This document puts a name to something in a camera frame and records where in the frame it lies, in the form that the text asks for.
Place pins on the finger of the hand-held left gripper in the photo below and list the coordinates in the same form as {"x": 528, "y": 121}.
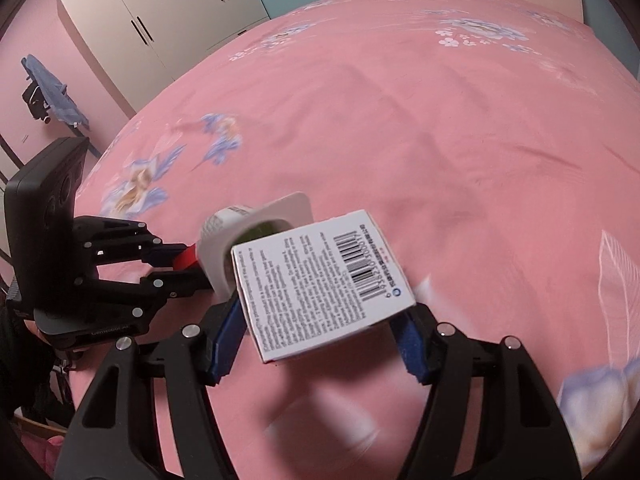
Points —
{"x": 160, "y": 255}
{"x": 175, "y": 282}

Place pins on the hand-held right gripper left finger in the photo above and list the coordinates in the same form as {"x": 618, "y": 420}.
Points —
{"x": 225, "y": 345}

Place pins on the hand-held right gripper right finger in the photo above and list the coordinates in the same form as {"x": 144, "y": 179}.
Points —
{"x": 412, "y": 347}

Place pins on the white plastic cup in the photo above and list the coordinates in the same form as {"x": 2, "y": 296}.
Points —
{"x": 215, "y": 255}

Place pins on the white box with red mark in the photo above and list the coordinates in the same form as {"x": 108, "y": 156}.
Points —
{"x": 320, "y": 285}

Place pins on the blue hanging cloth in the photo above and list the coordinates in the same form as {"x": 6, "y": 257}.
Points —
{"x": 57, "y": 97}

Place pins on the pink floral duvet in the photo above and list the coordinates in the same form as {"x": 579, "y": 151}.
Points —
{"x": 400, "y": 135}

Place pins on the pink quilted cushion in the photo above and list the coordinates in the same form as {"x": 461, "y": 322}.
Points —
{"x": 45, "y": 460}

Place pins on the white wardrobe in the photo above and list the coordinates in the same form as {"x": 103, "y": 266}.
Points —
{"x": 165, "y": 5}

